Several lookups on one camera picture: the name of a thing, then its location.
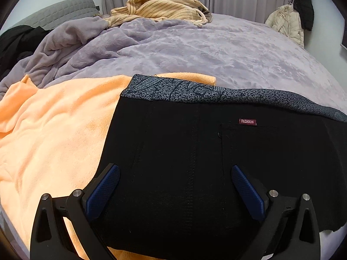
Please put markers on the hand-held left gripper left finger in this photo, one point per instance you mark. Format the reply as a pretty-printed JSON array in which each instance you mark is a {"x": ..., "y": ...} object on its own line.
[{"x": 103, "y": 189}]

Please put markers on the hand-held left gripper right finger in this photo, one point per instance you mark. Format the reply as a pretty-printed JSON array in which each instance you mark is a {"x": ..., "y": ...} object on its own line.
[{"x": 248, "y": 192}]

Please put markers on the black pants with patterned waistband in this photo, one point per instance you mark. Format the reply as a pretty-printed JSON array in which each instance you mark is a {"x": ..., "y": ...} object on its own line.
[{"x": 206, "y": 151}]

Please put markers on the orange fleece blanket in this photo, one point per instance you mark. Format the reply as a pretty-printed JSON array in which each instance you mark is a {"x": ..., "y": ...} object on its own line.
[{"x": 54, "y": 140}]

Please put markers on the purple fleece blanket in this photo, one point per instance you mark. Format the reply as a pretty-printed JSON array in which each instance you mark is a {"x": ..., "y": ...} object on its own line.
[{"x": 189, "y": 51}]

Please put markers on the black cloth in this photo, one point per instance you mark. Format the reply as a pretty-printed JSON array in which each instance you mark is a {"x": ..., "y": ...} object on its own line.
[{"x": 19, "y": 42}]

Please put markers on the cream puffer jacket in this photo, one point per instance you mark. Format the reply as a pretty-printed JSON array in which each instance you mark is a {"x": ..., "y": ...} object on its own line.
[{"x": 287, "y": 23}]

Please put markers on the grey quilted headboard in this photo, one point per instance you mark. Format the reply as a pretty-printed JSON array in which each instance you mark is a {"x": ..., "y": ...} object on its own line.
[{"x": 54, "y": 12}]

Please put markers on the yellow striped garment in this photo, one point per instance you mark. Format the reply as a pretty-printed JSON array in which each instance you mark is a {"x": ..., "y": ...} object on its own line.
[{"x": 160, "y": 8}]

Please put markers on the black hanging jacket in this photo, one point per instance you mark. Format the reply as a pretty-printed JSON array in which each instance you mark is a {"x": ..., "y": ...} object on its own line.
[{"x": 302, "y": 2}]

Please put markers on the dark wall screen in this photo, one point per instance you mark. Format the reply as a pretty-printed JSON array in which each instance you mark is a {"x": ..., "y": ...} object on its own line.
[{"x": 344, "y": 39}]

